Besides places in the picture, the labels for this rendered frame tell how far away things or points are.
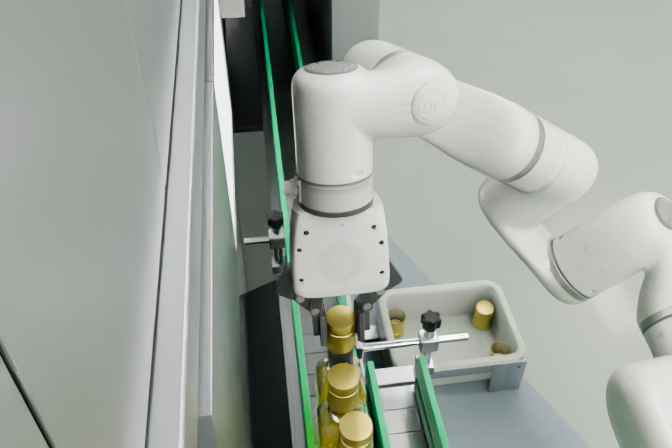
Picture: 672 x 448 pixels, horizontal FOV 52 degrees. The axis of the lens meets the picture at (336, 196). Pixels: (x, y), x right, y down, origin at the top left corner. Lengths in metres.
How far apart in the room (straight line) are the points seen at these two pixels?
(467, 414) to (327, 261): 0.59
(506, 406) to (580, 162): 0.55
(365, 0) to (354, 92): 1.01
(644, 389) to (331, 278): 0.34
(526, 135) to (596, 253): 0.18
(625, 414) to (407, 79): 0.42
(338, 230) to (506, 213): 0.26
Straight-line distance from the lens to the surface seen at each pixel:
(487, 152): 0.76
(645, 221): 0.86
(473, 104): 0.78
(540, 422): 1.25
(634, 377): 0.82
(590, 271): 0.88
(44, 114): 0.30
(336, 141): 0.63
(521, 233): 0.88
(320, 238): 0.68
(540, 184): 0.81
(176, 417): 0.47
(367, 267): 0.71
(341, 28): 1.65
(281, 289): 0.74
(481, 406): 1.24
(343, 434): 0.72
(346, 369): 0.76
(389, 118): 0.64
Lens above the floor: 1.79
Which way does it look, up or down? 41 degrees down
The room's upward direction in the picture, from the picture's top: straight up
